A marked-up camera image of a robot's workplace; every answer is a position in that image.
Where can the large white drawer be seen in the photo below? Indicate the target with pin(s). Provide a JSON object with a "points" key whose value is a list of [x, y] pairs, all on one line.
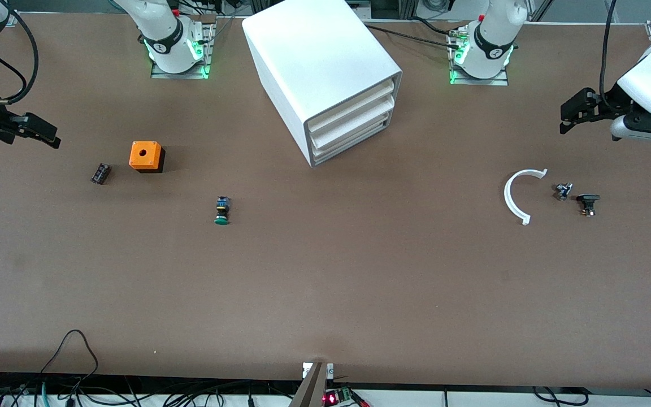
{"points": [[354, 141]]}

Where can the orange button enclosure box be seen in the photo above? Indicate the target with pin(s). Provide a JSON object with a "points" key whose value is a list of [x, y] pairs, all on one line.
{"points": [[144, 154]]}

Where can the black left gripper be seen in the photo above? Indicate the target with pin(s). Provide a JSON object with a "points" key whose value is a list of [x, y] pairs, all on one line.
{"points": [[608, 104]]}

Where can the small grey switch part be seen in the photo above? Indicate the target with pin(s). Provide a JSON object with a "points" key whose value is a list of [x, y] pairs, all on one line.
{"points": [[563, 191]]}

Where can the brown camera mount bracket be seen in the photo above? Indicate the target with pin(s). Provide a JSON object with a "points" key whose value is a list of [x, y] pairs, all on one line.
{"points": [[314, 390]]}

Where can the white drawer cabinet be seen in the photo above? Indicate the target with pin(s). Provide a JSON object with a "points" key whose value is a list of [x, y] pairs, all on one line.
{"points": [[314, 51]]}

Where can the green board with red light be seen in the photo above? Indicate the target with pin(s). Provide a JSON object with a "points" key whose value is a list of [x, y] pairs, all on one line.
{"points": [[339, 397]]}

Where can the small black terminal block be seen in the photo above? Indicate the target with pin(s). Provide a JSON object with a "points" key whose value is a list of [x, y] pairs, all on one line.
{"points": [[101, 173]]}

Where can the small black switch part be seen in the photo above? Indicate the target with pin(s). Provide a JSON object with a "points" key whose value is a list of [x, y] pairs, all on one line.
{"points": [[588, 200]]}

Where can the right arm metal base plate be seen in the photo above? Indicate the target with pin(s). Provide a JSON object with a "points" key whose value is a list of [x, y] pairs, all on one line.
{"points": [[208, 48]]}

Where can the white curved plastic arc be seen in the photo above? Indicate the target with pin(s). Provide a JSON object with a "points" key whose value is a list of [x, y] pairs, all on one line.
{"points": [[507, 195]]}

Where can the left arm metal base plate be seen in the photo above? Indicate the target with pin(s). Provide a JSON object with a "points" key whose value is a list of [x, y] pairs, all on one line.
{"points": [[478, 81]]}

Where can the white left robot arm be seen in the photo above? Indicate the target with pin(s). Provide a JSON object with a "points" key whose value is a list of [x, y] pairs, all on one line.
{"points": [[495, 45]]}

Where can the green mushroom push button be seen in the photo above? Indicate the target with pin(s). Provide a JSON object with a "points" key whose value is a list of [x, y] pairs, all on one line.
{"points": [[222, 212]]}

